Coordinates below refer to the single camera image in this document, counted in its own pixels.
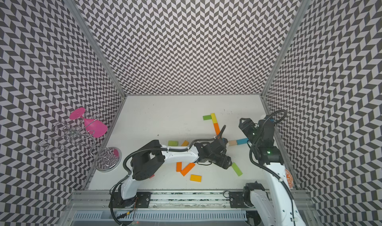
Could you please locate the orange vertical block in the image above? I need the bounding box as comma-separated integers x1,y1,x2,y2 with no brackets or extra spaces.
176,162,182,172

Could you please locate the yellow block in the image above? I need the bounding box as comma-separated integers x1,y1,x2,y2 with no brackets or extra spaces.
210,113,217,124

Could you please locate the yellow-orange bottom block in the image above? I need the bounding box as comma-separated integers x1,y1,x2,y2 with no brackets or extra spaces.
190,174,202,183

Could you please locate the light green small block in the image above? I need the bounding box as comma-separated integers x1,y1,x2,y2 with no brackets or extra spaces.
168,140,179,146

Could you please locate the aluminium mounting rail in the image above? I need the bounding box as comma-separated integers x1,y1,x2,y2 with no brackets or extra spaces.
70,190,315,212

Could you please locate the orange patterned bowl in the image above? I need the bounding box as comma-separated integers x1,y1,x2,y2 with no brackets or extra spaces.
285,169,294,189

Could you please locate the natural wood block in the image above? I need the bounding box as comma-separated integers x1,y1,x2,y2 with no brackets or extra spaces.
228,140,237,146

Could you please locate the teal block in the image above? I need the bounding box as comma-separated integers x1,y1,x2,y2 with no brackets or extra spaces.
236,138,249,145

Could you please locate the green long block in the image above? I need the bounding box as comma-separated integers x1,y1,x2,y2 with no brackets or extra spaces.
231,162,243,177

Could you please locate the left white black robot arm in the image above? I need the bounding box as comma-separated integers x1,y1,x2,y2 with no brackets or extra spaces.
109,126,232,209

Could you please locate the orange diagonal block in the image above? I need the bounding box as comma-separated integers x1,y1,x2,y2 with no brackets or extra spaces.
180,163,195,176

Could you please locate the silver wire glass rack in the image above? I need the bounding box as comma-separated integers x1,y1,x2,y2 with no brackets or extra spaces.
35,119,103,159

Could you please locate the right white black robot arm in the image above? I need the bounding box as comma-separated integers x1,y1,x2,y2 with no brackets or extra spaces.
239,110,305,226

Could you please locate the yellow-orange block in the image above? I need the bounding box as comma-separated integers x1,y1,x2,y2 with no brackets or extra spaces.
190,174,202,183
181,140,189,146

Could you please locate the pink plastic wine glass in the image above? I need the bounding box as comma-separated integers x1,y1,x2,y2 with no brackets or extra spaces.
69,107,108,138

